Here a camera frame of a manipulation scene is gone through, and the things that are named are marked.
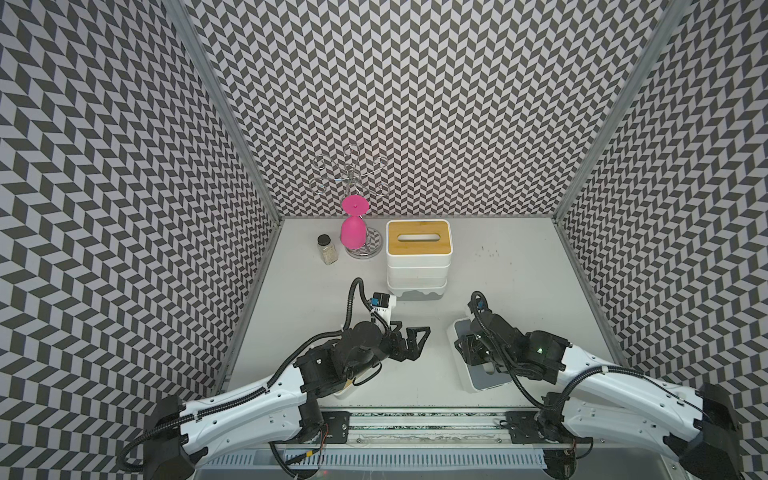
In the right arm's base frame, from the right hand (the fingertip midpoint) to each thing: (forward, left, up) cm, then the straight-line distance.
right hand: (466, 349), depth 77 cm
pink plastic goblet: (+31, +31, +13) cm, 45 cm away
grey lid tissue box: (+19, +12, +6) cm, 23 cm away
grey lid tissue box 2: (-7, -1, +1) cm, 8 cm away
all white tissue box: (+19, +12, -3) cm, 23 cm away
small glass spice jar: (+33, +41, 0) cm, 53 cm away
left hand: (+1, +13, +9) cm, 16 cm away
